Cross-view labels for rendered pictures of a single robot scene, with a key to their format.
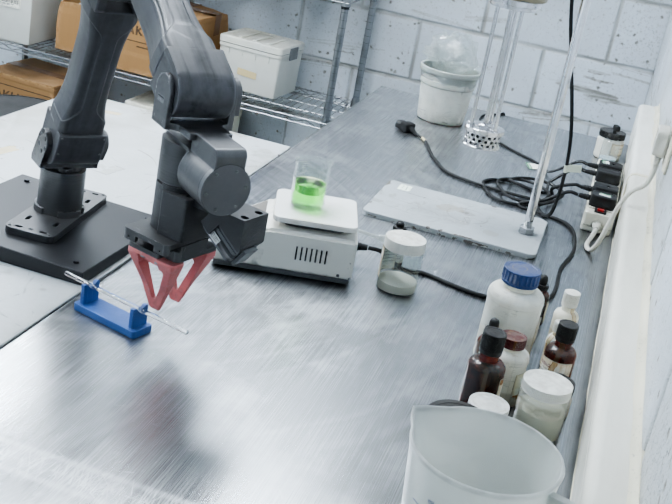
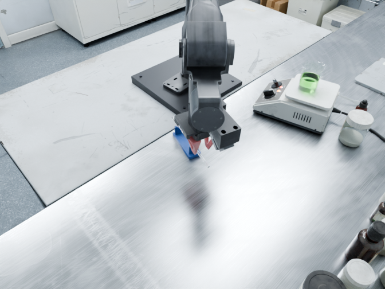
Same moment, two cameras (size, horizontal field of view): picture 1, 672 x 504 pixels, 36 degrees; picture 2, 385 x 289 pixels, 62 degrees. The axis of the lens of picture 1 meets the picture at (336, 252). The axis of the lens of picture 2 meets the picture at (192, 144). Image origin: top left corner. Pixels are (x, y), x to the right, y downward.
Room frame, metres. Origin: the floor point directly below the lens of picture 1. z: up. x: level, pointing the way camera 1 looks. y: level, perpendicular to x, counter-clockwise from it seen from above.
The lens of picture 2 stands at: (0.64, -0.08, 1.49)
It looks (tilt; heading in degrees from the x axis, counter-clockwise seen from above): 45 degrees down; 34
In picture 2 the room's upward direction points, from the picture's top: straight up
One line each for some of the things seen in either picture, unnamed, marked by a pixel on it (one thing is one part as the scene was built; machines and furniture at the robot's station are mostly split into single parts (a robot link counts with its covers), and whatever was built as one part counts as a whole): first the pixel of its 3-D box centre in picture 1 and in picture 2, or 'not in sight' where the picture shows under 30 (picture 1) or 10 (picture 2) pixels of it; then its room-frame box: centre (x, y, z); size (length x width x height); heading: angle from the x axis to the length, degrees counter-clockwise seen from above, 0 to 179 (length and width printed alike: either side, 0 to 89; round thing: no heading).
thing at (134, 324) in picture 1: (113, 307); (186, 140); (1.11, 0.25, 0.92); 0.10 x 0.03 x 0.04; 61
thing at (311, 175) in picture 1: (311, 183); (311, 77); (1.39, 0.05, 1.02); 0.06 x 0.05 x 0.08; 135
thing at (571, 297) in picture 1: (564, 321); not in sight; (1.26, -0.32, 0.94); 0.03 x 0.03 x 0.09
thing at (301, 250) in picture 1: (293, 235); (299, 101); (1.39, 0.06, 0.94); 0.22 x 0.13 x 0.08; 94
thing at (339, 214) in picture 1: (316, 210); (312, 90); (1.39, 0.04, 0.98); 0.12 x 0.12 x 0.01; 4
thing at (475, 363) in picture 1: (484, 374); (368, 242); (1.04, -0.19, 0.95); 0.04 x 0.04 x 0.11
